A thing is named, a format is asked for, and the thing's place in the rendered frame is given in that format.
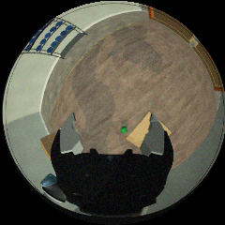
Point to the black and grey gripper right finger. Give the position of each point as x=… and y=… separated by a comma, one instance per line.
x=157, y=145

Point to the green die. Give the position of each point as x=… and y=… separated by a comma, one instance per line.
x=124, y=129

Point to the tan mat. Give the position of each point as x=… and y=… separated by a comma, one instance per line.
x=137, y=135

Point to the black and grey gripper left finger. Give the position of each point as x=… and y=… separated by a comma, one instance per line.
x=66, y=144

